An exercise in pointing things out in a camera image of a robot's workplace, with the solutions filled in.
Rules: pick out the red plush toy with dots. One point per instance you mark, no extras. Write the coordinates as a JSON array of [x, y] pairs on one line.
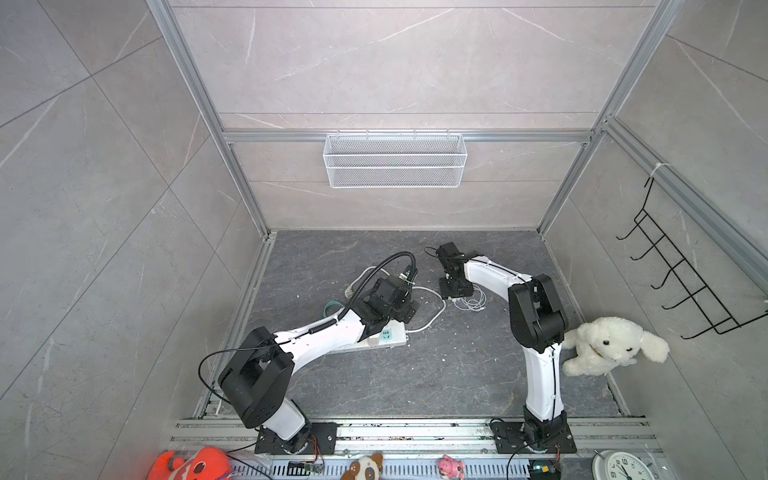
[[208, 463]]

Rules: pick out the white multicolour power strip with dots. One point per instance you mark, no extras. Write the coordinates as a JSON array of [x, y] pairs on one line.
[[393, 335]]

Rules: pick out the pink plush toy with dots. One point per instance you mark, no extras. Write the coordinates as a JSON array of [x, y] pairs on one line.
[[451, 469]]

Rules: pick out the white plush dog toy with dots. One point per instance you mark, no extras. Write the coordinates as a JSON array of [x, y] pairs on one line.
[[610, 342]]

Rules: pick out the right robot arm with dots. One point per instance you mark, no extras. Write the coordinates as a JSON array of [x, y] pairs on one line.
[[537, 323]]

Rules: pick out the white wire mesh basket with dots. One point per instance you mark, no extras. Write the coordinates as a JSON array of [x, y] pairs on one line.
[[416, 160]]

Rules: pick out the black wall hook rack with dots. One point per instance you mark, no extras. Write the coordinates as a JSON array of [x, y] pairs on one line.
[[677, 266]]

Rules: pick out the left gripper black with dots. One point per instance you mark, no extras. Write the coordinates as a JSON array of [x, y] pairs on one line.
[[409, 309]]

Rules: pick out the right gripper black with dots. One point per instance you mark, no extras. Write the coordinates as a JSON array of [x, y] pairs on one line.
[[446, 293]]

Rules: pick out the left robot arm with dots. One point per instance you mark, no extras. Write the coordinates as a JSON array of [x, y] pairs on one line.
[[256, 378]]

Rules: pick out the brown white plush toy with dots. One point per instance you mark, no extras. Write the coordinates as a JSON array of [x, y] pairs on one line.
[[365, 468]]

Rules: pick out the white alarm clock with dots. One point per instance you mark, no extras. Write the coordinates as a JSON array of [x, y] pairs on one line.
[[620, 465]]

